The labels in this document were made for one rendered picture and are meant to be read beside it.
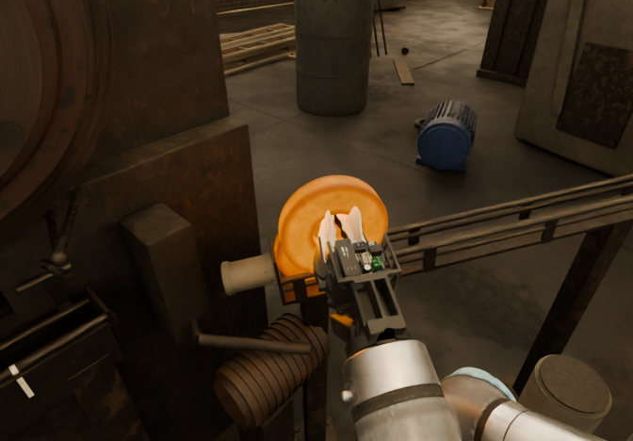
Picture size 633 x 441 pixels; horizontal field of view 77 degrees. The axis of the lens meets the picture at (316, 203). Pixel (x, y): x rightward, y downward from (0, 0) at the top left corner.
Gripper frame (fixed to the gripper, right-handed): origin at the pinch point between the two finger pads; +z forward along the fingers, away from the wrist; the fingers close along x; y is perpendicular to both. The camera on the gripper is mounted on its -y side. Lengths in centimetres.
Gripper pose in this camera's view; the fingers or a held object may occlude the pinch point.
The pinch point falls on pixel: (333, 217)
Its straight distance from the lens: 55.5
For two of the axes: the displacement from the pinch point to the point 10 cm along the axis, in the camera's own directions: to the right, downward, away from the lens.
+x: -9.8, 1.3, -1.7
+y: 0.4, -6.4, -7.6
